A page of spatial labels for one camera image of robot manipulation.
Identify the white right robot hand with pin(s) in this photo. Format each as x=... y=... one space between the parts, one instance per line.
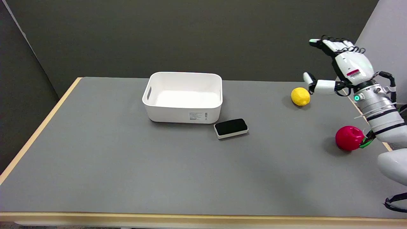
x=351 y=66

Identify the black white blackboard eraser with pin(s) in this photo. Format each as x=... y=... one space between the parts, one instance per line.
x=231 y=128

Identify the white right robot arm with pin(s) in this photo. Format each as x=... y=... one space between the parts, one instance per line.
x=383 y=116

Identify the yellow lemon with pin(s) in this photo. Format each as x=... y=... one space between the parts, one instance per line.
x=300 y=96

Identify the red apple toy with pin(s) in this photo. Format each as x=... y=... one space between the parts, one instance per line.
x=349 y=137

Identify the white plastic storage bin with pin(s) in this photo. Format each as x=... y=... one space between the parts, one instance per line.
x=183 y=97

